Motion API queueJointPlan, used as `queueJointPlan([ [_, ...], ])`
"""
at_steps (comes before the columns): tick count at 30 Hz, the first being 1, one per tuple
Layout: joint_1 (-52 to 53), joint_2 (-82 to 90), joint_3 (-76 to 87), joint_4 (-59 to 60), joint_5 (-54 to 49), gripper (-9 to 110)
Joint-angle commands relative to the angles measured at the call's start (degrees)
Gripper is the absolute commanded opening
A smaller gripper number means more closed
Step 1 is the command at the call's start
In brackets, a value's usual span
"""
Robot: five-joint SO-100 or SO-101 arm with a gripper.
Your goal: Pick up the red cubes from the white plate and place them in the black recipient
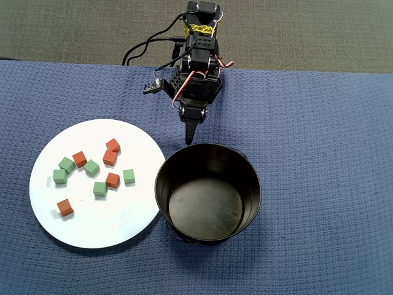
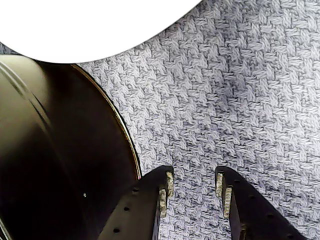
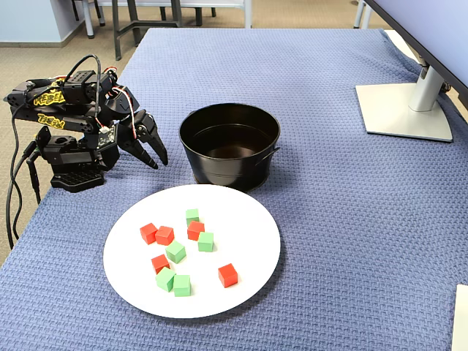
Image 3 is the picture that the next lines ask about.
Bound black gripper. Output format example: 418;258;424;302
103;83;170;170

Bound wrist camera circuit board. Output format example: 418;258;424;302
95;125;118;150

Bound black metal bucket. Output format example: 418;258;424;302
178;102;282;193

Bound thin black camera cable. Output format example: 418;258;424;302
10;53;103;165

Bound white flat object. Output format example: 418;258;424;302
451;284;468;351

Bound red cube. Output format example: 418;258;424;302
217;263;239;289
186;220;205;241
139;223;159;246
151;254;171;275
155;225;176;246

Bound white round plate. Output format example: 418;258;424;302
102;184;282;320

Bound short black base cable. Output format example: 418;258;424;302
20;153;43;237

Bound long black base cable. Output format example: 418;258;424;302
4;140;37;252

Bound blue woven table cloth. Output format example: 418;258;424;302
0;28;468;351

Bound silver monitor stand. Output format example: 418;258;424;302
355;54;454;143

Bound light grey table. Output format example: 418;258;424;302
83;0;254;39

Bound computer monitor screen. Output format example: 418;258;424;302
363;0;468;91

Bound black chair legs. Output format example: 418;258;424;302
71;0;107;27
159;6;217;28

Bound grey metal legs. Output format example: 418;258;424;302
352;0;373;30

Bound dark grey metal frame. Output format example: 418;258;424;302
111;0;184;61

